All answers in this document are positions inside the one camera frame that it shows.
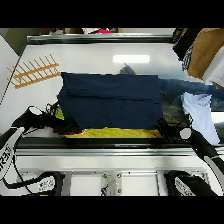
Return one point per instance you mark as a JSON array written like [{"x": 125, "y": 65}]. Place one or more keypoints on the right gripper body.
[{"x": 166, "y": 127}]

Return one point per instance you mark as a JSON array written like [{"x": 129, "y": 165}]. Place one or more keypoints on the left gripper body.
[{"x": 65, "y": 126}]

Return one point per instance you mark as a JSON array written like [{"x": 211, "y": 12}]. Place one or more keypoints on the navy T-shirt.
[{"x": 110, "y": 100}]

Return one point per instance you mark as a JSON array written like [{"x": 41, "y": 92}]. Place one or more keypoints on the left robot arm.
[{"x": 23, "y": 125}]

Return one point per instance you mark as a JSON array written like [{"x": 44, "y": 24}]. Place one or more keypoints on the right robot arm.
[{"x": 203, "y": 146}]

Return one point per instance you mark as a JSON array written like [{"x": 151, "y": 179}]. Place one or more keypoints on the light blue T-shirt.
[{"x": 200, "y": 113}]

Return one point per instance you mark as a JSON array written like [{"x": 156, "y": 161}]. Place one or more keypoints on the wooden rack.
[{"x": 36, "y": 70}]

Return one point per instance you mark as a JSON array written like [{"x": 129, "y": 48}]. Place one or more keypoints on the checked garment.
[{"x": 189, "y": 58}]

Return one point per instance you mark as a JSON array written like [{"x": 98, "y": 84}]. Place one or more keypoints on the white garment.
[{"x": 216, "y": 71}]

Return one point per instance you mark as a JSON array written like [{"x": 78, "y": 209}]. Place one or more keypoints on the black garment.
[{"x": 185, "y": 41}]

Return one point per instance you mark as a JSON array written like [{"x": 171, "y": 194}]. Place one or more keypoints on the brown garment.
[{"x": 208, "y": 50}]

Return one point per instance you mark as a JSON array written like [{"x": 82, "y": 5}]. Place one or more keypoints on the silver frame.
[{"x": 111, "y": 160}]

